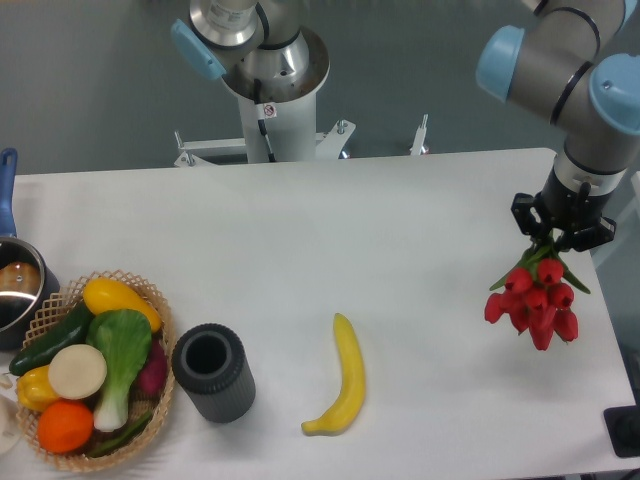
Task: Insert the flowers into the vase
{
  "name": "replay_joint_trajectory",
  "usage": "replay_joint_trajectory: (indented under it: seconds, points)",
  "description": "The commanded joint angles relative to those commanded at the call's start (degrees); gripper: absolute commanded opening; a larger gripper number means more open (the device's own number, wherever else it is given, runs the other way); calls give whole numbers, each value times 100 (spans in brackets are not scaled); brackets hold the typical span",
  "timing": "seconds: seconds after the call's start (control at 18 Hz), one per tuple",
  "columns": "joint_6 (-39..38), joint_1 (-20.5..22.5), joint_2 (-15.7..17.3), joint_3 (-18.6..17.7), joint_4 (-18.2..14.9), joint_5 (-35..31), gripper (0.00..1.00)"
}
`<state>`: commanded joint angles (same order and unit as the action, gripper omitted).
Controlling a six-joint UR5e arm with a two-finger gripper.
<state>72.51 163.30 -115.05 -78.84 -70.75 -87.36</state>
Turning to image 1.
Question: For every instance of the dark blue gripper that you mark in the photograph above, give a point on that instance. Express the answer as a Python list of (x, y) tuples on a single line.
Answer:
[(573, 201)]

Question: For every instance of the green bean pods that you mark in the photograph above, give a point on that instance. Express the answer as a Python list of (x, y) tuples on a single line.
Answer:
[(123, 438)]

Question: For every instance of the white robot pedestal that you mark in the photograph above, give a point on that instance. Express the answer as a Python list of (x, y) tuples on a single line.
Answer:
[(276, 92)]

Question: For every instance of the red tulip bouquet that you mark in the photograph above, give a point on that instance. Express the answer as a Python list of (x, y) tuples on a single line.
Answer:
[(537, 296)]

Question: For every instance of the dark grey ribbed vase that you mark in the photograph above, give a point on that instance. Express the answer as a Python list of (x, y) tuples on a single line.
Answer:
[(209, 362)]

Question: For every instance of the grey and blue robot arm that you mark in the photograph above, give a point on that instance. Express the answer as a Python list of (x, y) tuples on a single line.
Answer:
[(554, 70)]

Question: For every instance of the blue handled saucepan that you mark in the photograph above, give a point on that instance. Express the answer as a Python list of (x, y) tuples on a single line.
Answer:
[(26, 280)]

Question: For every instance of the round beige bun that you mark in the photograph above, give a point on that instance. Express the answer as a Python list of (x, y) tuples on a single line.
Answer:
[(77, 372)]

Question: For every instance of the yellow squash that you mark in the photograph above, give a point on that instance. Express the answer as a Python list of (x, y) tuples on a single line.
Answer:
[(103, 294)]

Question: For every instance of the yellow bell pepper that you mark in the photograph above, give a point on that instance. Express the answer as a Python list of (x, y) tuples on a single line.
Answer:
[(34, 390)]

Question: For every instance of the white metal base frame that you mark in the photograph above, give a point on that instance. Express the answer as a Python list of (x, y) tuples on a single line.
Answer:
[(220, 146)]

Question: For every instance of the dark green cucumber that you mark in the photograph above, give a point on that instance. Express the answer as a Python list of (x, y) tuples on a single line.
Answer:
[(69, 331)]

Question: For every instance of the green bok choy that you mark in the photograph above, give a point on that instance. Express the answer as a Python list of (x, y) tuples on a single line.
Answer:
[(123, 337)]

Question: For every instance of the black device at edge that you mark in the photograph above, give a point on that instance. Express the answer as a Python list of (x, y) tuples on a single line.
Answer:
[(623, 429)]

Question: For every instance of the yellow banana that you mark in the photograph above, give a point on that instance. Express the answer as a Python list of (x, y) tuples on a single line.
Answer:
[(350, 400)]

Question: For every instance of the white garlic piece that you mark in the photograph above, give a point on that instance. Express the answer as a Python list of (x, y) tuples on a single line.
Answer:
[(5, 381)]

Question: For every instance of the purple sweet potato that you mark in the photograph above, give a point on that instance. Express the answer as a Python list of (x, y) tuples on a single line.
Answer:
[(151, 378)]

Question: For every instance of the orange fruit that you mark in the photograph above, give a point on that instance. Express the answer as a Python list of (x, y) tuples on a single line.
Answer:
[(65, 426)]

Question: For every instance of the woven wicker basket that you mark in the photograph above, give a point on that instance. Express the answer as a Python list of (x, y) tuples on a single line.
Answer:
[(54, 310)]

